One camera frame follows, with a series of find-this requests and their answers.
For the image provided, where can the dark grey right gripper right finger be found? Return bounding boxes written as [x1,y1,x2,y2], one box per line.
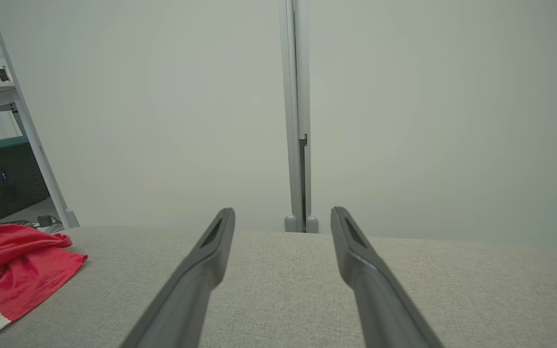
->
[331,206,443,348]

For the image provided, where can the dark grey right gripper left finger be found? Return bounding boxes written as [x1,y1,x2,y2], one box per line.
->
[120,208,236,348]

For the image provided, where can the red shorts with white stripe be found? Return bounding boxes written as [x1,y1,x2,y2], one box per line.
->
[0,224,88,335]

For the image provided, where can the black computer case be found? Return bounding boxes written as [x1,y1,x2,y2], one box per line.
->
[0,137,50,219]

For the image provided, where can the grey slanted partition end post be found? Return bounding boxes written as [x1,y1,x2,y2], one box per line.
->
[0,0,80,229]

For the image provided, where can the grey metal partition post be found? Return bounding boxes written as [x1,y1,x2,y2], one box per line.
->
[278,0,312,232]

